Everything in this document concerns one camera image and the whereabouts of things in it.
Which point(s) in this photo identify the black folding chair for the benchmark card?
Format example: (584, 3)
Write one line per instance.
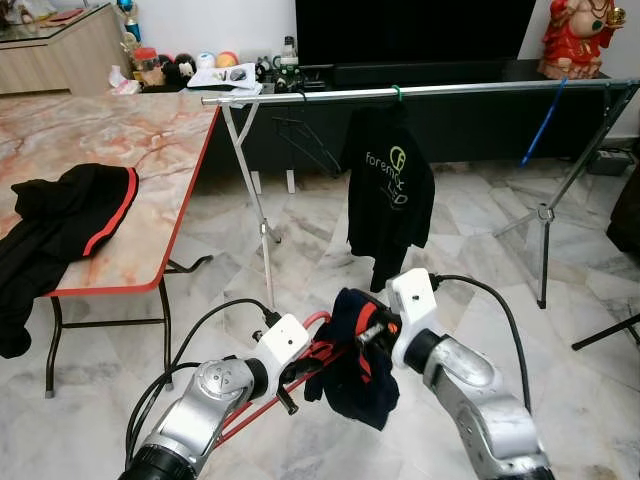
(605, 332)

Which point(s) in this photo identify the red plastic clothes hanger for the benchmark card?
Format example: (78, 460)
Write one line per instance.
(250, 415)

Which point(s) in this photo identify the gold and blue trophy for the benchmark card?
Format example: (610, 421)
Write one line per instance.
(129, 18)

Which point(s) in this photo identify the clear bottle with green label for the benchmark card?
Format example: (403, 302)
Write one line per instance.
(288, 55)

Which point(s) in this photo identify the marble pattern folding table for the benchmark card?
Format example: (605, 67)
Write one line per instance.
(150, 150)

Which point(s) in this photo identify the orange and red ball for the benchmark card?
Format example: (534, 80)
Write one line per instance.
(227, 59)

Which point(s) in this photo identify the green clothes hanger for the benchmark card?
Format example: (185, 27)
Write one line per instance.
(396, 93)

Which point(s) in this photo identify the navy shorts with red trim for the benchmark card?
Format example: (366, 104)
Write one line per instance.
(350, 390)

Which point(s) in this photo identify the blue plastic clothes hanger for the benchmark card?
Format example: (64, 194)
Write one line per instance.
(540, 130)

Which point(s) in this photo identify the black flat screen television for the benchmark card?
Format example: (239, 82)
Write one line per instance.
(415, 30)

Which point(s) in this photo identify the black shirt with red trim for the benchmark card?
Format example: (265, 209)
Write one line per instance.
(60, 215)

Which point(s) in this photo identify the pink white tissue box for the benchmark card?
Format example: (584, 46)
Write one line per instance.
(124, 82)

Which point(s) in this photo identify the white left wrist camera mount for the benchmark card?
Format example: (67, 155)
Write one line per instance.
(285, 340)

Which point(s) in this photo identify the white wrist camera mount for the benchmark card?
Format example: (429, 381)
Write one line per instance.
(285, 340)
(412, 300)

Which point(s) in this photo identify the black low television console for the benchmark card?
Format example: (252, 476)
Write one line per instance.
(470, 130)

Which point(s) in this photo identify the clear jar with red lid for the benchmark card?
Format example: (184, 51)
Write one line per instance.
(150, 68)

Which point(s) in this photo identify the black mouse ear toys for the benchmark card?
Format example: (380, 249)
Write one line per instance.
(178, 70)

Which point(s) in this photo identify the light wooden sideboard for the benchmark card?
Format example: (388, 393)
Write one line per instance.
(60, 60)

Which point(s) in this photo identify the red laughing Buddha statue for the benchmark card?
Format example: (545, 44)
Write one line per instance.
(575, 45)

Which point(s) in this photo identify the teal and white ball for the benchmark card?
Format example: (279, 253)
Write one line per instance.
(205, 61)

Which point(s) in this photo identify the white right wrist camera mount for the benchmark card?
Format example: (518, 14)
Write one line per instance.
(412, 300)

